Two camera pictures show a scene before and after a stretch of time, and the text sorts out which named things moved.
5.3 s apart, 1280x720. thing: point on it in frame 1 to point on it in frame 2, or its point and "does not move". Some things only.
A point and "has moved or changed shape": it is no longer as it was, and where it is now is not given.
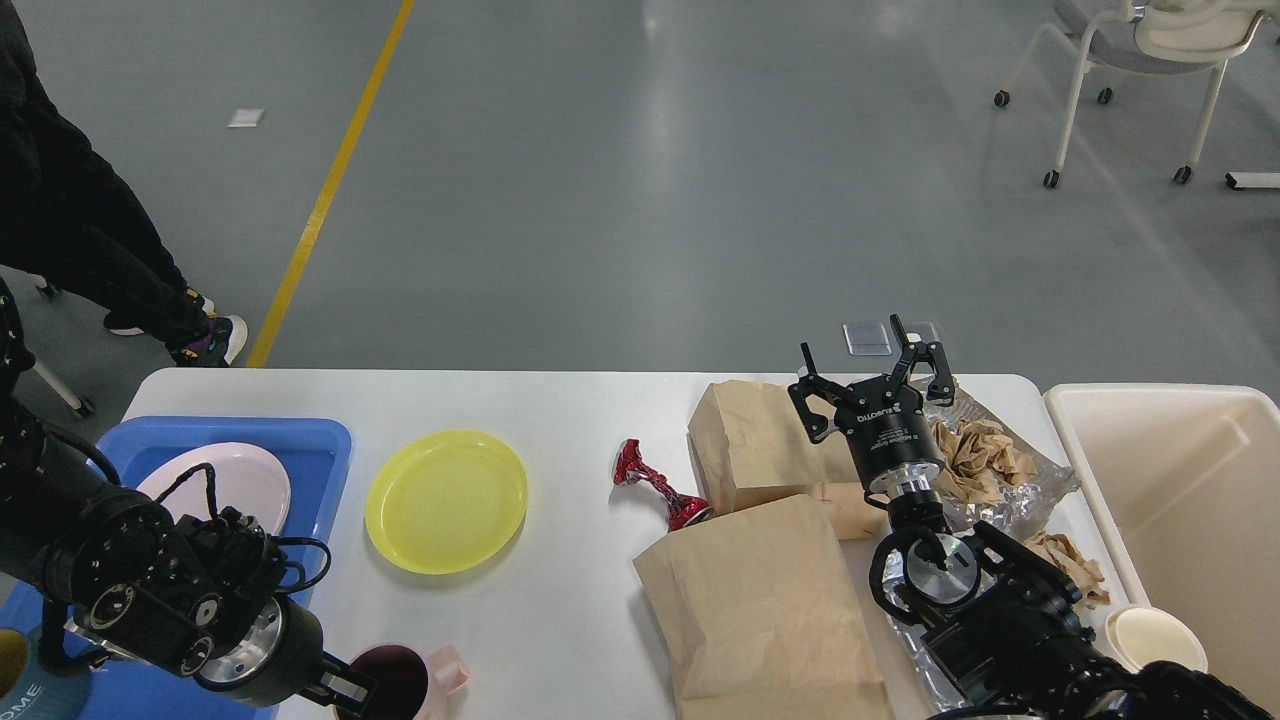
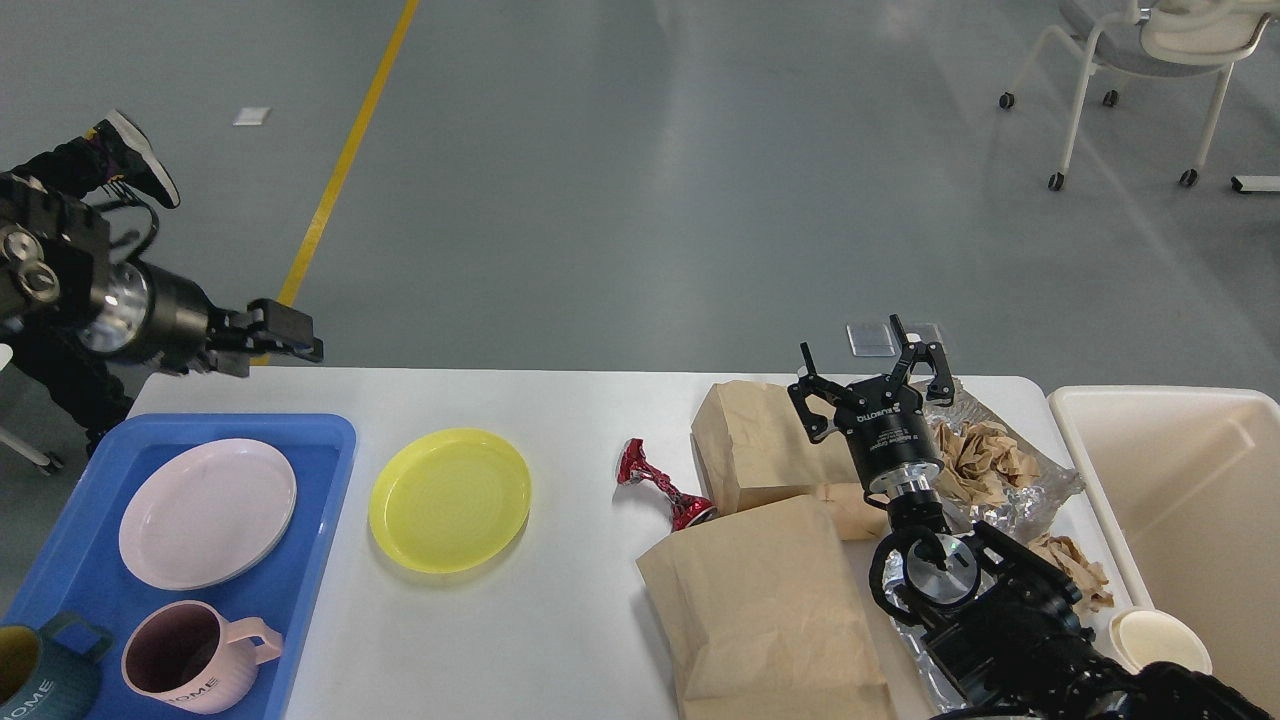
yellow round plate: [445, 502] does not move
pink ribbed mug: [410, 688] has moved or changed shape
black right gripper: [891, 437] does not move
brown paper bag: [764, 621] does not move
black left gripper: [275, 656] to [143, 309]
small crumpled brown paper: [1084, 573] does not move
